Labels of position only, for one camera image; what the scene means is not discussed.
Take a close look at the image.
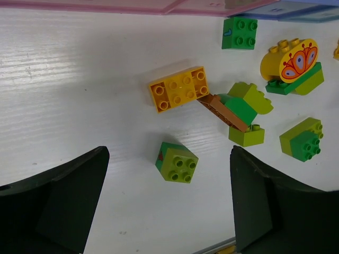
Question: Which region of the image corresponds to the lime long brick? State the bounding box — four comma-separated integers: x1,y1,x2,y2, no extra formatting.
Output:
279,117,324,156

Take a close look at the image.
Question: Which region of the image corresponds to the blue container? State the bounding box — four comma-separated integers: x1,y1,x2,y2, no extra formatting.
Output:
237,0,338,23

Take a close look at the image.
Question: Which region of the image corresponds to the dark green square brick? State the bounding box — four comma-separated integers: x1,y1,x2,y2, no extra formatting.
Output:
221,17,258,50

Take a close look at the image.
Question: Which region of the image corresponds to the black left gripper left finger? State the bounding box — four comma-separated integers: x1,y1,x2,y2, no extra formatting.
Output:
1,146,110,253

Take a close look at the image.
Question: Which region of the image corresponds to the lime curved brick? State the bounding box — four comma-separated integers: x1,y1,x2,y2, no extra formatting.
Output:
227,82,274,115
295,69,324,96

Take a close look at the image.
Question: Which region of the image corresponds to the lime and green square brick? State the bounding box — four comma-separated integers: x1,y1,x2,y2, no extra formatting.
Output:
155,142,199,184

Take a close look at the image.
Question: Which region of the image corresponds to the yellow long brick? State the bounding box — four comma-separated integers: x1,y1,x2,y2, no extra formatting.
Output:
149,66,210,113

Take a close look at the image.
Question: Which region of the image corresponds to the dark green rounded brick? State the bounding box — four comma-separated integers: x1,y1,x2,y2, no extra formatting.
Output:
218,94,257,126

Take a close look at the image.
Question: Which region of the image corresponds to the dark green plate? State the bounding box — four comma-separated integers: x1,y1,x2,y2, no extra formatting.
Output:
265,62,322,95

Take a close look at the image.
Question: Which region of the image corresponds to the small yellow brick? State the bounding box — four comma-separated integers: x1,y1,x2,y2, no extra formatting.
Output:
333,42,339,60

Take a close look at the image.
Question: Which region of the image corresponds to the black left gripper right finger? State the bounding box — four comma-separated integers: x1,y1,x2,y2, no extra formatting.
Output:
230,146,338,253

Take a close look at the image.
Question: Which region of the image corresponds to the dark green small brick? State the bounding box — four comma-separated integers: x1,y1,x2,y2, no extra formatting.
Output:
290,131,321,162

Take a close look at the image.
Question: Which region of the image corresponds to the yellow flower arch brick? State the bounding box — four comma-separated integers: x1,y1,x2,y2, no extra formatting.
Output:
260,38,319,84

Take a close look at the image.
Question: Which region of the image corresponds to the pink container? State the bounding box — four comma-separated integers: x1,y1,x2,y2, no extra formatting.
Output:
1,0,276,17

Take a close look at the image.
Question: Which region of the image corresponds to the small lime square brick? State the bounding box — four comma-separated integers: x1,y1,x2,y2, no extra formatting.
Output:
228,124,265,147

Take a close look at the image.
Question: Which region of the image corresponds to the brown flat long plate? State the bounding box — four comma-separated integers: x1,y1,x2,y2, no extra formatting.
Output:
197,94,248,132

